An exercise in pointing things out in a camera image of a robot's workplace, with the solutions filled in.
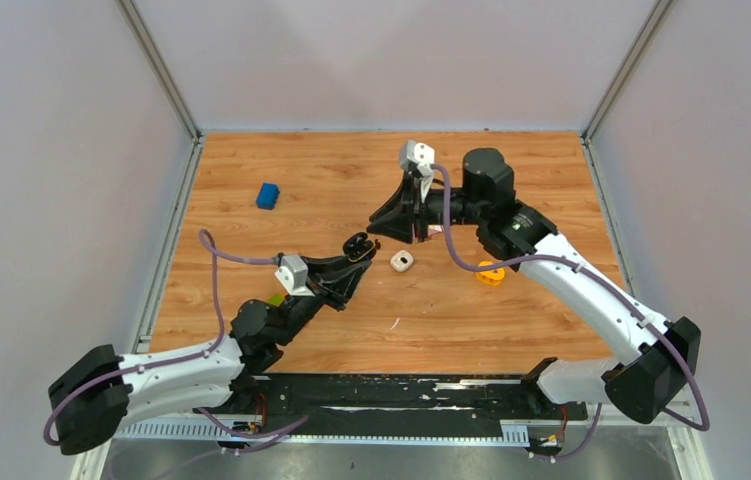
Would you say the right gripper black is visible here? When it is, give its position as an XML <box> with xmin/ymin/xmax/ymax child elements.
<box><xmin>367</xmin><ymin>171</ymin><xmax>487</xmax><ymax>242</ymax></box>

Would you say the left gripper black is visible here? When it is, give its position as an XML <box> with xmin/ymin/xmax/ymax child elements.
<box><xmin>273</xmin><ymin>250</ymin><xmax>372</xmax><ymax>347</ymax></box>

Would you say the white earbud charging case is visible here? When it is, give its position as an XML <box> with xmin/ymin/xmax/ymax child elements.
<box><xmin>389</xmin><ymin>250</ymin><xmax>415</xmax><ymax>273</ymax></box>

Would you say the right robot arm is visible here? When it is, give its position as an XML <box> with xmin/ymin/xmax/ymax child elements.
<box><xmin>367</xmin><ymin>141</ymin><xmax>710</xmax><ymax>431</ymax></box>

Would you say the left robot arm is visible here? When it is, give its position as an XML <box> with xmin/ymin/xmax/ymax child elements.
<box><xmin>43</xmin><ymin>255</ymin><xmax>372</xmax><ymax>455</ymax></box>

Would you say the orange green toy block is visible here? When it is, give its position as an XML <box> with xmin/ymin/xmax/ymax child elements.
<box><xmin>267</xmin><ymin>294</ymin><xmax>286</xmax><ymax>306</ymax></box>

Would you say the blue toy block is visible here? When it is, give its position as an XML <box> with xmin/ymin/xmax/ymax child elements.
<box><xmin>255</xmin><ymin>182</ymin><xmax>280</xmax><ymax>210</ymax></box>

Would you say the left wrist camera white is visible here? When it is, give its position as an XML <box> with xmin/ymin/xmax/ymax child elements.
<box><xmin>274</xmin><ymin>254</ymin><xmax>315</xmax><ymax>297</ymax></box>

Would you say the yellow orange toy ring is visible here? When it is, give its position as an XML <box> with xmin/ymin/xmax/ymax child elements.
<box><xmin>475</xmin><ymin>260</ymin><xmax>507</xmax><ymax>287</ymax></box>

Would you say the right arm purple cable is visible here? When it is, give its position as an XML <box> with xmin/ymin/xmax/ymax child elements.
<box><xmin>429</xmin><ymin>162</ymin><xmax>712</xmax><ymax>464</ymax></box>

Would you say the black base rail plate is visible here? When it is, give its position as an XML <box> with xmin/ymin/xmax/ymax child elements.
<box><xmin>209</xmin><ymin>373</ymin><xmax>588</xmax><ymax>439</ymax></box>

